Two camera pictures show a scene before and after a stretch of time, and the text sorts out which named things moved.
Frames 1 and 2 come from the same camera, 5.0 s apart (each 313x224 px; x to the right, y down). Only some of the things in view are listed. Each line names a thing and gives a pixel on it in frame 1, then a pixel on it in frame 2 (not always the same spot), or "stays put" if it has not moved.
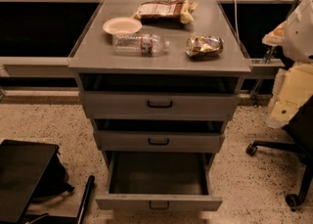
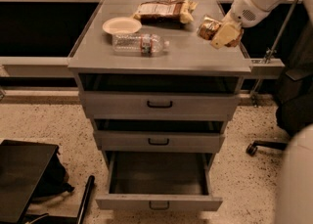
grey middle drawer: [158, 135] stays put
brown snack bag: [165, 11] stays put
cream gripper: [299, 37] → [245, 12]
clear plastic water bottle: [145, 45] stays put
